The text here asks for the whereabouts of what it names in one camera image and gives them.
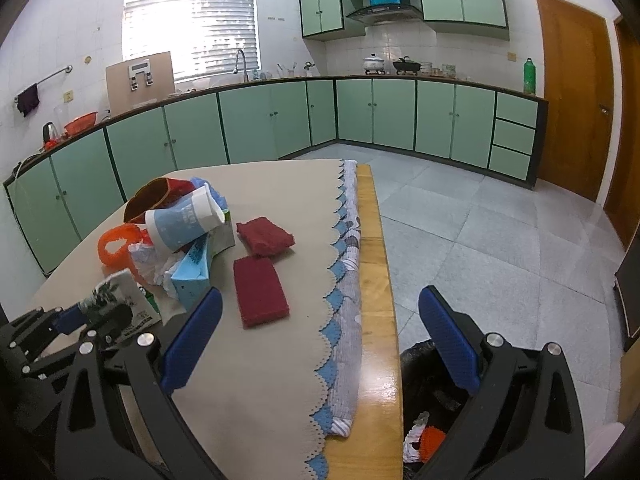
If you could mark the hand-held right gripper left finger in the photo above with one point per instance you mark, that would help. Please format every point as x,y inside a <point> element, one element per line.
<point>194,340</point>

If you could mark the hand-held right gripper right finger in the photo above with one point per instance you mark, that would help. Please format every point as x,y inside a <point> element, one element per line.
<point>450,340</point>

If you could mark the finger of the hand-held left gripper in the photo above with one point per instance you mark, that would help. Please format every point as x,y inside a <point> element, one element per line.
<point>69,319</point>
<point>35,366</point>

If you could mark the trash bin with black bag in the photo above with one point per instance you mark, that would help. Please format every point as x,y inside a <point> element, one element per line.
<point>415,375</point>

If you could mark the white green wipes packet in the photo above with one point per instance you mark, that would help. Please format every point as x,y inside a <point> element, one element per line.
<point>115,290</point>

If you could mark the red plastic bag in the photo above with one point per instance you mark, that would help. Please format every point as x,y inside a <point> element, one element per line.
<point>107,255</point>

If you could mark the dark red scouring pad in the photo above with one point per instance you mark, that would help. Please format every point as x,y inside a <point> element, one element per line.
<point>262,292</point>

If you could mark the light blue carton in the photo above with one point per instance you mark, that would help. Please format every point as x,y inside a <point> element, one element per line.
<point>192,270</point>

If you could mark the wooden table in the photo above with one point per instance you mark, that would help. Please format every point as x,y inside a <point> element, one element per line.
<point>380,310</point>

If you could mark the white blue paper cup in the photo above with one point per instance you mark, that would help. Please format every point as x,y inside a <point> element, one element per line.
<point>180,225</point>

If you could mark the crumpled red cloth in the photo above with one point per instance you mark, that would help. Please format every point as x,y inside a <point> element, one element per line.
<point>265,237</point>

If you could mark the red paper cup gold print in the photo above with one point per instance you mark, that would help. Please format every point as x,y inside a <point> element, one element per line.
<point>145,200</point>

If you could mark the blue plastic bag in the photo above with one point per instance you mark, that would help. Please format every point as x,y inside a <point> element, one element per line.
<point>219,196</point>

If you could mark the dark furniture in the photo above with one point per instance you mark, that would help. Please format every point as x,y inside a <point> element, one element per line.
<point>629,300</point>

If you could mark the steel kettle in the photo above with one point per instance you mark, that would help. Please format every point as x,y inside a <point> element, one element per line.
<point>48,134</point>

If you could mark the green drawer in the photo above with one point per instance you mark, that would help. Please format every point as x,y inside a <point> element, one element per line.
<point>516,109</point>
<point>510,162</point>
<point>514,136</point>

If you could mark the red plastic basin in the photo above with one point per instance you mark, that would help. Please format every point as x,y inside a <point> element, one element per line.
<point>80,124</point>

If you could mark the clear plastic jug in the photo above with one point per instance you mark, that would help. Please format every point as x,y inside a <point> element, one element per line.
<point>59,117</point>

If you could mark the dark towel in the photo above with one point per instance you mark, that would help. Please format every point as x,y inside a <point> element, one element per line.
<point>28,100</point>

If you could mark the green base cabinets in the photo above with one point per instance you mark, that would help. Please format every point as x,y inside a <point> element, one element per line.
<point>250,120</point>

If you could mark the cardboard box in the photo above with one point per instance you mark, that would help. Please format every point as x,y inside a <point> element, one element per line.
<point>120,85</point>

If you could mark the wooden door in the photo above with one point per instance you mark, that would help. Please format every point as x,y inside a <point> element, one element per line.
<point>570,110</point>
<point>627,135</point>

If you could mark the glass jar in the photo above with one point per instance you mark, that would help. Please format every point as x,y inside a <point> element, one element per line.
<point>448,71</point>

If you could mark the green bottle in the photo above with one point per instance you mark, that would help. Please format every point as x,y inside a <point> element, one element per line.
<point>529,77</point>

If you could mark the chrome sink faucet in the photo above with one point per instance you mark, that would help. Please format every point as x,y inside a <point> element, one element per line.
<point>245,67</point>

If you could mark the black wok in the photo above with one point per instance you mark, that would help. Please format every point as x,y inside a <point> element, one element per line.
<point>406,66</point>

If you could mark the white cooking pot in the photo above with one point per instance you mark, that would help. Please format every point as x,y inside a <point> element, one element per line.
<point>374,63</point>

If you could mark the small chrome tap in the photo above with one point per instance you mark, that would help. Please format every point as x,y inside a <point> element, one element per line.
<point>308,65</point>

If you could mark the window blinds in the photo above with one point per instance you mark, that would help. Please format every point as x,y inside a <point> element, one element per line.
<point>190,20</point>

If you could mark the range hood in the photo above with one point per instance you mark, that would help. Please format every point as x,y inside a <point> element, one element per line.
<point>385,12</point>

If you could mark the metal towel rail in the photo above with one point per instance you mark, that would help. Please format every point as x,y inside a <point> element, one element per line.
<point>50,76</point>

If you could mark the green wall cabinets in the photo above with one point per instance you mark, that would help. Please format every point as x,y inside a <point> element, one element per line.
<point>325,5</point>

